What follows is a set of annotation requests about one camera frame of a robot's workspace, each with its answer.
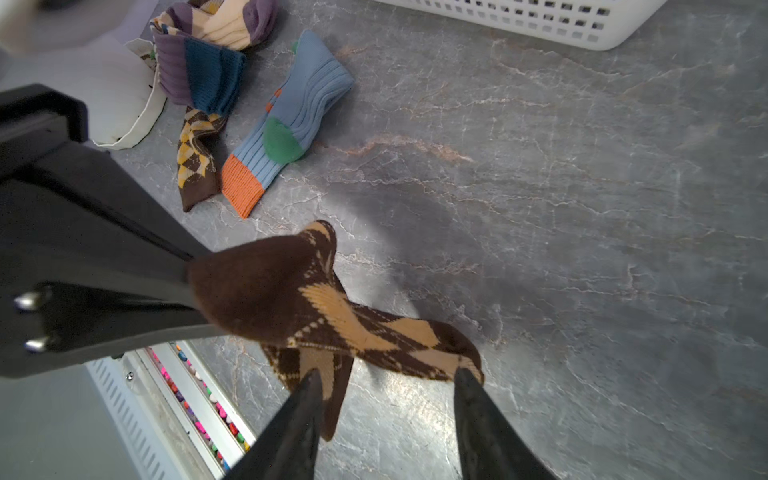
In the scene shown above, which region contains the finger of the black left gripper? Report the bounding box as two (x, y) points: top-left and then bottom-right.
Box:
(1, 84), (221, 378)

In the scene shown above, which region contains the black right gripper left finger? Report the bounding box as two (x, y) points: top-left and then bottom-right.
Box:
(224, 369), (324, 480)

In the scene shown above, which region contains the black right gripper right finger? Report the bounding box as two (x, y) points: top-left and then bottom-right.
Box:
(454, 368), (556, 480)

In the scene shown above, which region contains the dark brown argyle sock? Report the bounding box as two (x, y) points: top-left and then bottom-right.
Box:
(187, 220), (484, 441)
(176, 107), (227, 213)

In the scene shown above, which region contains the green potted plant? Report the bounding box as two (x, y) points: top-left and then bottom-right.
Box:
(1, 1), (165, 150)

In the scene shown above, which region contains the beige purple striped sock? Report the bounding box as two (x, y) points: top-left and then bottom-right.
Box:
(150, 0), (279, 116)

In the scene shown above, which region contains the blue green orange sock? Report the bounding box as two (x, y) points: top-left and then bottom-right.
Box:
(221, 30), (354, 219)

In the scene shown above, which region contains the white plastic perforated basket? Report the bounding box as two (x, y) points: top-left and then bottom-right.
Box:
(383, 0), (666, 51)

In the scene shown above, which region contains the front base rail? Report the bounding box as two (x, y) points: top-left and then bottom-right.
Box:
(85, 341), (257, 479)

